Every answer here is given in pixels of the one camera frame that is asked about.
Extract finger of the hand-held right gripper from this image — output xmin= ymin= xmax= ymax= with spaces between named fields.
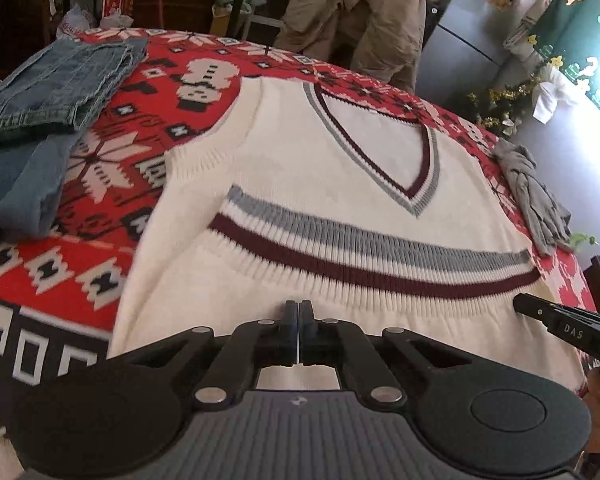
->
xmin=512 ymin=292 xmax=556 ymax=328

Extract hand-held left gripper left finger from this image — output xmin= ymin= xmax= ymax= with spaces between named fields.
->
xmin=117 ymin=301 xmax=299 ymax=407

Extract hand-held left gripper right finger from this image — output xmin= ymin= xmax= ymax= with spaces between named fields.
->
xmin=300 ymin=301 xmax=481 ymax=406

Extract cream knit sweater vest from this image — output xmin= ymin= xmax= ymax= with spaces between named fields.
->
xmin=109 ymin=76 xmax=588 ymax=393

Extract grey garment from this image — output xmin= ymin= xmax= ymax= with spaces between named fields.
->
xmin=492 ymin=139 xmax=573 ymax=257

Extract small Christmas tree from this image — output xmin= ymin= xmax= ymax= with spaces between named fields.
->
xmin=462 ymin=72 xmax=543 ymax=138

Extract white cloth bow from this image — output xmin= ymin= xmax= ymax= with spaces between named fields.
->
xmin=532 ymin=67 xmax=578 ymax=125

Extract red patterned blanket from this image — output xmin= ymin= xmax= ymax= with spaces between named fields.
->
xmin=0 ymin=27 xmax=598 ymax=441

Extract silver refrigerator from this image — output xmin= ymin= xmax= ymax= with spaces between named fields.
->
xmin=415 ymin=0 xmax=551 ymax=138

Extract beige curtain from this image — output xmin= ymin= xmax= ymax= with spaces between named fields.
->
xmin=502 ymin=0 xmax=568 ymax=50

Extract green Christmas curtain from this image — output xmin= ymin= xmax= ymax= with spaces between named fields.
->
xmin=522 ymin=0 xmax=600 ymax=121

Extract beige jacket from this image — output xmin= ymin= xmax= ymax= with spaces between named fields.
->
xmin=275 ymin=0 xmax=428 ymax=93

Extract pale green plush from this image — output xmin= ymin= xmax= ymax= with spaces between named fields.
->
xmin=215 ymin=0 xmax=253 ymax=16

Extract blue jeans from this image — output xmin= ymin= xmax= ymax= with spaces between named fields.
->
xmin=0 ymin=37 xmax=148 ymax=243

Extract white cloth bag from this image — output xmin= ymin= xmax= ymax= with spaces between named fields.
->
xmin=100 ymin=12 xmax=133 ymax=31

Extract white plastic bag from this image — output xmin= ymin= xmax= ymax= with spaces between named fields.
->
xmin=55 ymin=4 xmax=98 ymax=38

